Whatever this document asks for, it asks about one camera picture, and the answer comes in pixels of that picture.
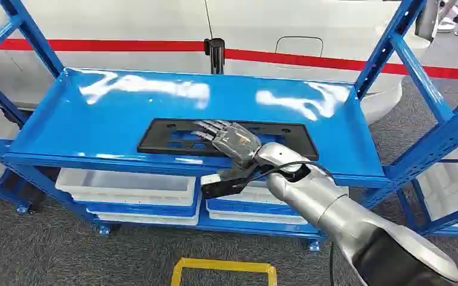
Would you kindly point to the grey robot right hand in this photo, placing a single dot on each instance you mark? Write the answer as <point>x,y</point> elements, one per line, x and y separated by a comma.
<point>235,140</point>

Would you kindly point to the black plastic plate frame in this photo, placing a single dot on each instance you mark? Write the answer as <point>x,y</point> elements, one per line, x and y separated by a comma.
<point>158,138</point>

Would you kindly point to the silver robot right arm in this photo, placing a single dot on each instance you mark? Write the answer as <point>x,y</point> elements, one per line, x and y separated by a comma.
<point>331,205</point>

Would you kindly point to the white car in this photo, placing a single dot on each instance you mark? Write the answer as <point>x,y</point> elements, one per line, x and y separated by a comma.
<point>252,23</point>

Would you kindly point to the red barrier belt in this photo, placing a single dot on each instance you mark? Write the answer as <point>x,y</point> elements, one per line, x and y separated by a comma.
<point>331,62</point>
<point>94,44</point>

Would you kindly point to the blue metal shelf rack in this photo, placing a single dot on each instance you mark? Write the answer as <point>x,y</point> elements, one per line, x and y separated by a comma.
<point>94,118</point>

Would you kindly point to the white translucent plastic bin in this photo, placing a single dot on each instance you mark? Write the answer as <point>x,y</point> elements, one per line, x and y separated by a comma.
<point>450,189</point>

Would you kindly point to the grey machine column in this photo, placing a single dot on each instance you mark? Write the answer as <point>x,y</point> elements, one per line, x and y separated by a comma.
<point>426,19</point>

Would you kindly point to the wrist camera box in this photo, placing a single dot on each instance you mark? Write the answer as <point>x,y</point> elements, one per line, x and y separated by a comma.
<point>223,187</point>

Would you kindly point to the black barrier post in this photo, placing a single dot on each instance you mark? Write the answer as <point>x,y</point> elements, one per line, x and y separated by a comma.
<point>214,53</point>

